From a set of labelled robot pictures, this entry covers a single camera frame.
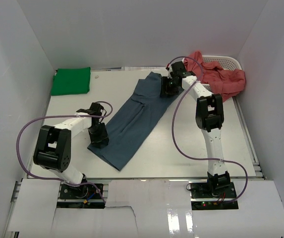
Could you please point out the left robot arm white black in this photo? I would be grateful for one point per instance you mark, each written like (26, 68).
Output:
(53, 148)

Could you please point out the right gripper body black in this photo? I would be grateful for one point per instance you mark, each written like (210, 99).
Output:
(169, 86)

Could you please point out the red t shirt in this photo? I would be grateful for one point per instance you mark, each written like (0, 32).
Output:
(193, 63)

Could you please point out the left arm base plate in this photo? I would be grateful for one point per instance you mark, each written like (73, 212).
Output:
(87, 197)

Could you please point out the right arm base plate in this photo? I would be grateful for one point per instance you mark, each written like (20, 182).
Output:
(204, 200)

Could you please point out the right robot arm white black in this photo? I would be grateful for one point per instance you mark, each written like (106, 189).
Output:
(209, 117)

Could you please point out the blue t shirt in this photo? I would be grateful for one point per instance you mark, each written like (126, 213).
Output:
(133, 122)

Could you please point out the white perforated plastic basket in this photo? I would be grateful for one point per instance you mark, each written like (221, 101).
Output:
(226, 60)

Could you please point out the folded green t shirt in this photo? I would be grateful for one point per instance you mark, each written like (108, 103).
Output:
(71, 81)

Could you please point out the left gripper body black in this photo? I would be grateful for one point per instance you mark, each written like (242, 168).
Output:
(98, 134)

